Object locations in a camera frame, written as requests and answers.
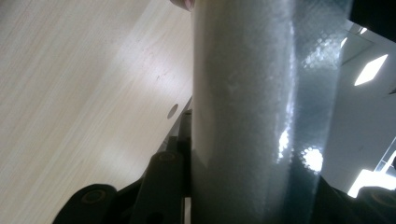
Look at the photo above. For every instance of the red and white sugar bag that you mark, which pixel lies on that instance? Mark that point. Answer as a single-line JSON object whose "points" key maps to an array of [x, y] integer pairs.
{"points": [[249, 109]]}

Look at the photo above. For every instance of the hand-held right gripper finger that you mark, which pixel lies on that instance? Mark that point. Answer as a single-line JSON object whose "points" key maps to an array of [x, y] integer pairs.
{"points": [[186, 146]]}

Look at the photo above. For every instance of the grey round table grommet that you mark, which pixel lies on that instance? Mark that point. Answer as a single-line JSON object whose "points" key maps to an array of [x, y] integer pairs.
{"points": [[172, 111]]}

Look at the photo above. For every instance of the ceiling light panel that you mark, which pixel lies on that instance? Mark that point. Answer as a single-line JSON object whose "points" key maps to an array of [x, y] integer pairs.
{"points": [[372, 70], [363, 30], [370, 183]]}

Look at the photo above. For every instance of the dark overhead fixture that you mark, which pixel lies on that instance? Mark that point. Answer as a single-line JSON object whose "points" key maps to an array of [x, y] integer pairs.
{"points": [[376, 15]]}

